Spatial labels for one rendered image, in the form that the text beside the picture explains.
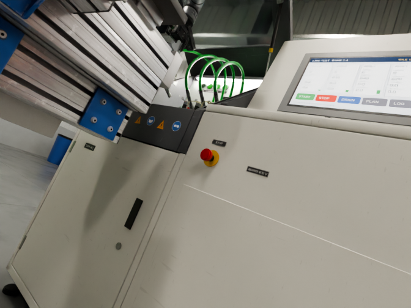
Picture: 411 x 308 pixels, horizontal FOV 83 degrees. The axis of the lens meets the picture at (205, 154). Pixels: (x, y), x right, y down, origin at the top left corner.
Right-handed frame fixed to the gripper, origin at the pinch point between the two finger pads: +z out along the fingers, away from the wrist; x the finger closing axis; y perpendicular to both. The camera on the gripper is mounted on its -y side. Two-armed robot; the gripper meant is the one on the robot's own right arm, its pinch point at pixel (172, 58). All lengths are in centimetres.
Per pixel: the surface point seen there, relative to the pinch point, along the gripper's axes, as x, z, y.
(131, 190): 21, 61, 8
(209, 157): 48, 43, 11
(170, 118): 23.9, 32.7, 7.7
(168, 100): -29.2, 5.5, -33.3
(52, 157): -573, 110, -230
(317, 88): 62, -1, -20
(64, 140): -565, 59, -232
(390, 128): 86, 26, 8
